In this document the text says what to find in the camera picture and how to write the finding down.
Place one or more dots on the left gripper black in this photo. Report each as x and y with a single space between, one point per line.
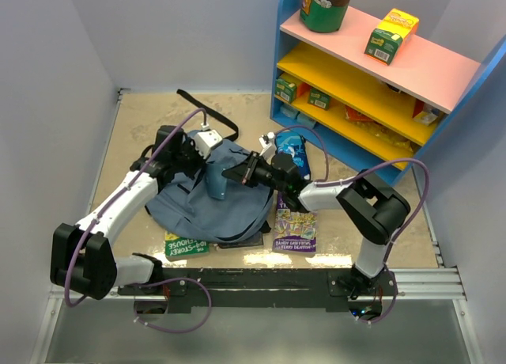
190 145

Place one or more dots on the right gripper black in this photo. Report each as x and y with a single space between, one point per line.
244 172

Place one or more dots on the blue student backpack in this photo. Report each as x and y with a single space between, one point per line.
184 208

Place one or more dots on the teal blue wallet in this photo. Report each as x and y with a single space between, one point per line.
216 183

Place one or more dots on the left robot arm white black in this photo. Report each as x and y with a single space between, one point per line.
82 259

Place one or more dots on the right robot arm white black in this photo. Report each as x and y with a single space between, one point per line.
373 206

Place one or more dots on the yellow snack bag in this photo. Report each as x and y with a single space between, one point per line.
389 136

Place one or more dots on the blue patterned pencil case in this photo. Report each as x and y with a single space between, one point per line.
290 142

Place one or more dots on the dark tale book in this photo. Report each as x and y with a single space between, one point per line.
255 240

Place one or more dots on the light blue box left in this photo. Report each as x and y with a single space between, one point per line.
288 111

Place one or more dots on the light blue box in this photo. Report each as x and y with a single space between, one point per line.
288 111
305 120

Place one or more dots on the purple treehouse book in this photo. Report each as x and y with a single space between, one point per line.
294 232

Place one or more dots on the light blue box right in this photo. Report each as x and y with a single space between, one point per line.
305 120

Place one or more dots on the green treehouse book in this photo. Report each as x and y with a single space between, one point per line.
179 248

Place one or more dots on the green box left shelf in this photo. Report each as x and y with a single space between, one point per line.
286 87

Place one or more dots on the green box shelf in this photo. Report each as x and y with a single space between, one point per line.
286 87
319 99

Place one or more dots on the green box middle shelf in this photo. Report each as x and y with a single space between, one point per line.
319 99

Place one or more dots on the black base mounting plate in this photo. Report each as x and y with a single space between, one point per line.
321 288

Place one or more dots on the orange snack packet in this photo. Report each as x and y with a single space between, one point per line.
355 116

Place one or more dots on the colourful wooden shelf unit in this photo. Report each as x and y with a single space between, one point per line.
335 64

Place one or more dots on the green brown canister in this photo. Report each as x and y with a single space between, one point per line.
323 16

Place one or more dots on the red yellow box right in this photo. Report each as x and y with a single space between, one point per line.
425 114

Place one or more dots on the yellow green carton box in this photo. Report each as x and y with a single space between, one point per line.
389 37

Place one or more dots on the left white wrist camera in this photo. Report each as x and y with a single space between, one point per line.
206 141

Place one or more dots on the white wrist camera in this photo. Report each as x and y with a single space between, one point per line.
267 139
206 141

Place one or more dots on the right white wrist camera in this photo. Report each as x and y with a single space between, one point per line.
267 139

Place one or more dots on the aluminium frame rail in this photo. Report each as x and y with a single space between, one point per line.
365 313

